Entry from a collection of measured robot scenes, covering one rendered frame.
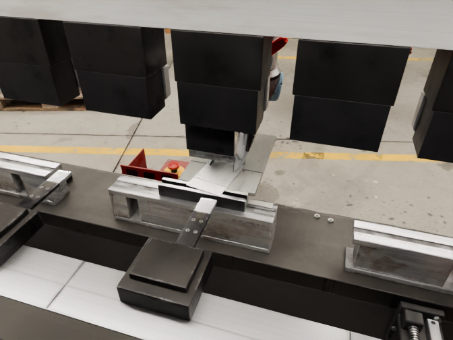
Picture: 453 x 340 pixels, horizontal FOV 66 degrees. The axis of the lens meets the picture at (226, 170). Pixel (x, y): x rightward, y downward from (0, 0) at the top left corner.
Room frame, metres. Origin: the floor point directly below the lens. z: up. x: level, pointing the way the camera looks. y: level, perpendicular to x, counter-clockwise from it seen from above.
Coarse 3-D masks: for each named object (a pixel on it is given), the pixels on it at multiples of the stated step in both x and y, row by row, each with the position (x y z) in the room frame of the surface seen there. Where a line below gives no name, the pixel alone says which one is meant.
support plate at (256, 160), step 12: (252, 144) 0.79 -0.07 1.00; (264, 144) 0.79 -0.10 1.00; (252, 156) 0.74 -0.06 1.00; (264, 156) 0.74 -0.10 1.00; (192, 168) 0.68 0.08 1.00; (252, 168) 0.68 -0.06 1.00; (264, 168) 0.69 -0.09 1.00; (240, 180) 0.64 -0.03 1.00; (252, 180) 0.64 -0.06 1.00; (252, 192) 0.59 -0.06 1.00
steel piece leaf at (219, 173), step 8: (208, 168) 0.68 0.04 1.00; (216, 168) 0.68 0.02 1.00; (224, 168) 0.68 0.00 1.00; (232, 168) 0.68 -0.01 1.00; (240, 168) 0.68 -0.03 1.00; (200, 176) 0.65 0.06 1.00; (208, 176) 0.65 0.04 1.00; (216, 176) 0.65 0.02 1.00; (224, 176) 0.65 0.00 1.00; (232, 176) 0.65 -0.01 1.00; (224, 184) 0.62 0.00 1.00
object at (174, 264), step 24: (192, 216) 0.51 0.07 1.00; (192, 240) 0.45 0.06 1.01; (144, 264) 0.37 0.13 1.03; (168, 264) 0.37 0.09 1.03; (192, 264) 0.37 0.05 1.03; (120, 288) 0.33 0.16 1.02; (144, 288) 0.33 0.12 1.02; (168, 288) 0.33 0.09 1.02; (192, 288) 0.33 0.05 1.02; (168, 312) 0.31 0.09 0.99; (192, 312) 0.31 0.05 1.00
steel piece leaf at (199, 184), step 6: (192, 180) 0.63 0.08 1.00; (198, 180) 0.63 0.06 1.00; (192, 186) 0.61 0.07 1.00; (198, 186) 0.61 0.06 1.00; (204, 186) 0.61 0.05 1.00; (210, 186) 0.61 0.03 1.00; (216, 186) 0.61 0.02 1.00; (222, 186) 0.61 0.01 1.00; (210, 192) 0.59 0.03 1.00; (216, 192) 0.59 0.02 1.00; (222, 192) 0.59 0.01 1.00
